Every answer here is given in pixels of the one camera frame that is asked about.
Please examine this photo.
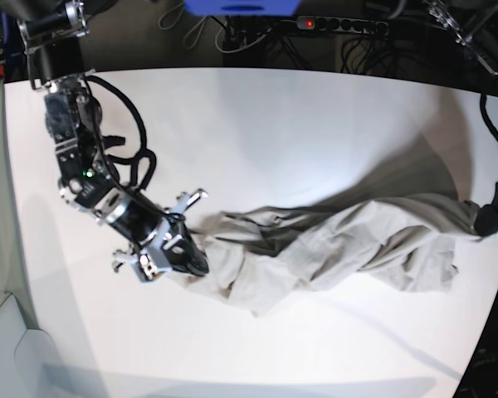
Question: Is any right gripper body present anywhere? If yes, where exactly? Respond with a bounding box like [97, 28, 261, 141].
[110, 189, 208, 282]

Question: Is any beige t-shirt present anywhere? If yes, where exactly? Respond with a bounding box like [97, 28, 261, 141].
[182, 194, 479, 316]

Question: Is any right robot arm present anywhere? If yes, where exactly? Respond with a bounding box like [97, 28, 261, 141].
[7, 1, 209, 282]

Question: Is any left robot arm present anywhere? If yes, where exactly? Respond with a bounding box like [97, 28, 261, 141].
[425, 1, 498, 237]

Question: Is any blue box top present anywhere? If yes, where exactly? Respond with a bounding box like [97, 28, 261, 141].
[184, 0, 301, 16]

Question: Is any black power strip red switch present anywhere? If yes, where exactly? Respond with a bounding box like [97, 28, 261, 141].
[295, 16, 389, 36]

